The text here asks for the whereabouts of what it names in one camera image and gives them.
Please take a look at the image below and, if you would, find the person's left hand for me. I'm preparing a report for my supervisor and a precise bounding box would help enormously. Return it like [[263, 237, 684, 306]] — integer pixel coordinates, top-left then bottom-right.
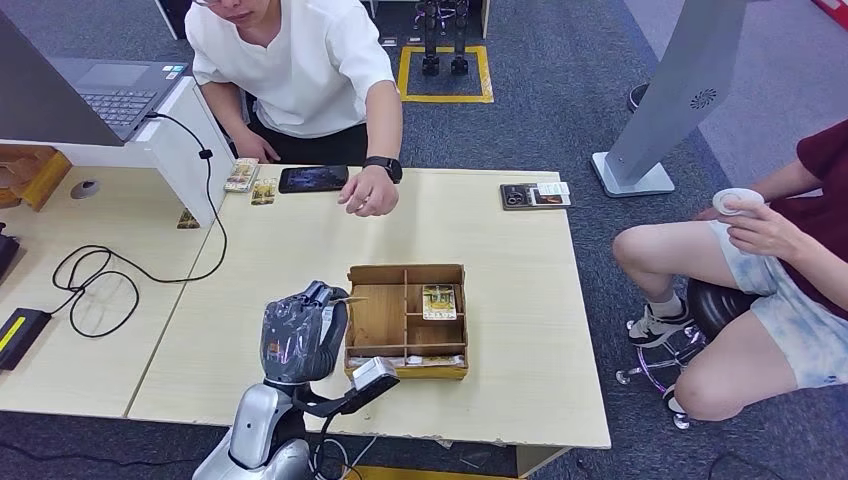
[[718, 197, 806, 263], [337, 165, 401, 219]]

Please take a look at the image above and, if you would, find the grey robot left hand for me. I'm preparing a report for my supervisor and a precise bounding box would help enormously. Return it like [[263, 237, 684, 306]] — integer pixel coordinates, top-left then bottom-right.
[[259, 280, 350, 387]]

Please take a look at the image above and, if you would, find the white round object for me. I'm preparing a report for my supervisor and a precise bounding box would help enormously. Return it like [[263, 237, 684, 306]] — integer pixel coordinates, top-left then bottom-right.
[[712, 187, 766, 218]]

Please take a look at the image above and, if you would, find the printed card stack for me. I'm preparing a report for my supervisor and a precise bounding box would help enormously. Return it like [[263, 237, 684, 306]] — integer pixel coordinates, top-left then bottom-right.
[[223, 157, 261, 194]]

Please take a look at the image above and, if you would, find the person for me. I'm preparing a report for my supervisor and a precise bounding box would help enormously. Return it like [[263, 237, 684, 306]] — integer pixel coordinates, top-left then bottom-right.
[[611, 119, 848, 423], [184, 0, 405, 219]]

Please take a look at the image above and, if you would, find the yellow printed room key card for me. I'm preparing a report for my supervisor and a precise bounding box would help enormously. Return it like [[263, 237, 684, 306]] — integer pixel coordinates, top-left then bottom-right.
[[421, 284, 458, 322]]

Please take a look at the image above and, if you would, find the black wristwatch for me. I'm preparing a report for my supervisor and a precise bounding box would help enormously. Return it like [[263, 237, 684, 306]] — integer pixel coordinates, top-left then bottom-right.
[[362, 155, 404, 185]]

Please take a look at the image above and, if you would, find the black smartphone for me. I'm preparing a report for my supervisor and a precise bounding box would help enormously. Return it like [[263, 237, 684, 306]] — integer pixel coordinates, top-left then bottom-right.
[[278, 164, 350, 195]]

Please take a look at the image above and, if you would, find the white desk riser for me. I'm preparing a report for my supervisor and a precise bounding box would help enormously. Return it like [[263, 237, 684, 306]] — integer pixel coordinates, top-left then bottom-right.
[[0, 76, 236, 230]]

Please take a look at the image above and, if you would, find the wooden compartment box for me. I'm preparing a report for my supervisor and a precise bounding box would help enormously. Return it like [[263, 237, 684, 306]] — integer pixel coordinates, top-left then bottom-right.
[[343, 263, 470, 382]]

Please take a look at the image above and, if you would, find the black stool chrome base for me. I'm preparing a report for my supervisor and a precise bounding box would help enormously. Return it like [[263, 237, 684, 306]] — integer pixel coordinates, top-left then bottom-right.
[[616, 278, 763, 431]]

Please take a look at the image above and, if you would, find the yellow floor tape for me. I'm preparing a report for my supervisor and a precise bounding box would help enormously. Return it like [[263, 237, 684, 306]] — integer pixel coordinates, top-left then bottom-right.
[[396, 44, 496, 105], [343, 465, 526, 480]]

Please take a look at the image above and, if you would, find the dark round bin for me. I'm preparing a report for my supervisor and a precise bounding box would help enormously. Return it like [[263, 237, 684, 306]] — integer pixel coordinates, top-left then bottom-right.
[[627, 82, 654, 113]]

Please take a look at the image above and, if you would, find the white leaning kiosk stand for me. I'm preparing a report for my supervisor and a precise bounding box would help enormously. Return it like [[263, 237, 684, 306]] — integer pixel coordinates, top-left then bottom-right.
[[591, 0, 750, 199]]

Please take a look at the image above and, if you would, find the grey laptop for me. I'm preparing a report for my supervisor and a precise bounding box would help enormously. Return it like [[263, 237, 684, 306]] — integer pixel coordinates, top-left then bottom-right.
[[0, 9, 190, 147]]

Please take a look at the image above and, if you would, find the black robot leg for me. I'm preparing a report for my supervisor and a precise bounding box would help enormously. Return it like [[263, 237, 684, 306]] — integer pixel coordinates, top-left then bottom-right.
[[450, 0, 472, 75], [421, 0, 444, 76]]

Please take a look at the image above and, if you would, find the yellow wooden box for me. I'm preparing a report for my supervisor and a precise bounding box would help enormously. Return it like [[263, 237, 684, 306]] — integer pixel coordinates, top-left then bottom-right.
[[0, 145, 73, 212]]

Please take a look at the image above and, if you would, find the black power adapter yellow label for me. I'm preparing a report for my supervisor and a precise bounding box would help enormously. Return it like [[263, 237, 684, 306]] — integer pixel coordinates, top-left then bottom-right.
[[0, 307, 53, 372]]

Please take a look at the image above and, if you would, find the black device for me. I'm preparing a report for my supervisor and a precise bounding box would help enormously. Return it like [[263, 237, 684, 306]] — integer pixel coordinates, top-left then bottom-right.
[[0, 225, 21, 280]]

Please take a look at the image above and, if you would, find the black power cable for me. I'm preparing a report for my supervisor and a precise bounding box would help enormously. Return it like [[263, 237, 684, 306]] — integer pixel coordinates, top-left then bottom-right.
[[51, 111, 230, 339]]

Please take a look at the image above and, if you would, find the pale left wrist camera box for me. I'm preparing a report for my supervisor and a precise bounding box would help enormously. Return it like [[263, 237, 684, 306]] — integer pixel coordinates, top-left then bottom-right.
[[344, 356, 401, 409]]

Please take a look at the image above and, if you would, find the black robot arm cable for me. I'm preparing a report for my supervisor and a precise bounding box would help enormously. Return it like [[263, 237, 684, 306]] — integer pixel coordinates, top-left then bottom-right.
[[307, 409, 366, 480]]

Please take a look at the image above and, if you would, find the black floor cable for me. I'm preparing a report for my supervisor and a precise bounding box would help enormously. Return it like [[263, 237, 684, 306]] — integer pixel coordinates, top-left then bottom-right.
[[705, 450, 790, 480]]

